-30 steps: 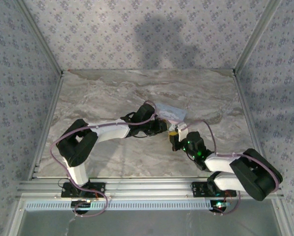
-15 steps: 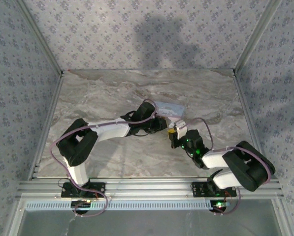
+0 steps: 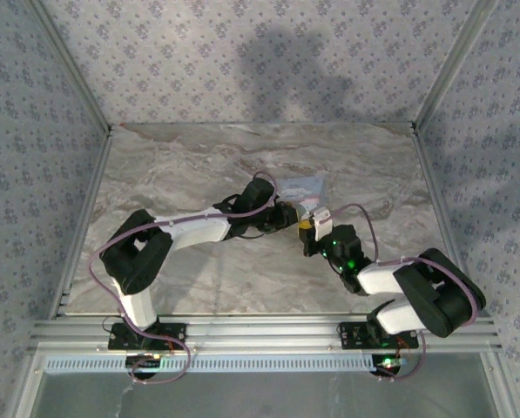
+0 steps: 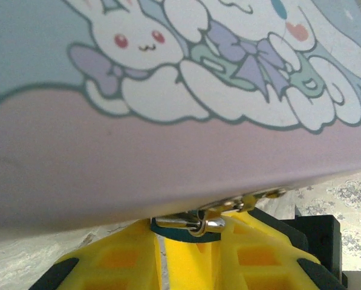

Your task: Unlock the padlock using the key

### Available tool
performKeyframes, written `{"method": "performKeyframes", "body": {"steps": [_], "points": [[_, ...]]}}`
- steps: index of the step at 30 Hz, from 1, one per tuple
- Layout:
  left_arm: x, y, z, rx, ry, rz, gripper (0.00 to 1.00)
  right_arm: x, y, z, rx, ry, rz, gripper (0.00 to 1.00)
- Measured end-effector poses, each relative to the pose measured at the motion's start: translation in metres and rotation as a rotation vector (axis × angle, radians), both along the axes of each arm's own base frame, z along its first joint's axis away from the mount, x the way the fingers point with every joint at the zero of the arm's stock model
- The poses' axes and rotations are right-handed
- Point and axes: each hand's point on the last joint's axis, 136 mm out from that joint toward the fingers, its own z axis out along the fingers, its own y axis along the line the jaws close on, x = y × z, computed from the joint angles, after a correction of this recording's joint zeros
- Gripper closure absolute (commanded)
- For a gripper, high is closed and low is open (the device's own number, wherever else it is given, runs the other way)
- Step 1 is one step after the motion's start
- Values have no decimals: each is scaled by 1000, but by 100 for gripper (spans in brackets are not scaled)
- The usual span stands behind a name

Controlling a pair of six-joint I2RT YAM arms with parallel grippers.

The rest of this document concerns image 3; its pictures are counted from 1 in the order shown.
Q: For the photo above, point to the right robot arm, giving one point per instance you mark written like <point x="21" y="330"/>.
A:
<point x="425" y="278"/>

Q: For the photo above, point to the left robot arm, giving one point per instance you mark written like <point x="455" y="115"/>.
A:
<point x="198" y="228"/>

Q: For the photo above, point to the small board with green light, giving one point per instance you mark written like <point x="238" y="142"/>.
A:
<point x="389" y="362"/>
<point x="145" y="360"/>

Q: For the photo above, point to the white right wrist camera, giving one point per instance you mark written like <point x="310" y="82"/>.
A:
<point x="321" y="224"/>

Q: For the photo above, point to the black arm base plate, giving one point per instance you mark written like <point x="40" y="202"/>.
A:
<point x="355" y="337"/>
<point x="120" y="339"/>

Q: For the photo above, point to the aluminium mounting rail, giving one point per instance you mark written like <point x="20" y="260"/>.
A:
<point x="259" y="333"/>

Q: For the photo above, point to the aluminium side rail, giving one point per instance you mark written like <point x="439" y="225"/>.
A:
<point x="92" y="191"/>
<point x="438" y="204"/>

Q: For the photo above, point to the aluminium frame post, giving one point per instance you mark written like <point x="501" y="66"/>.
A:
<point x="74" y="67"/>
<point x="453" y="69"/>

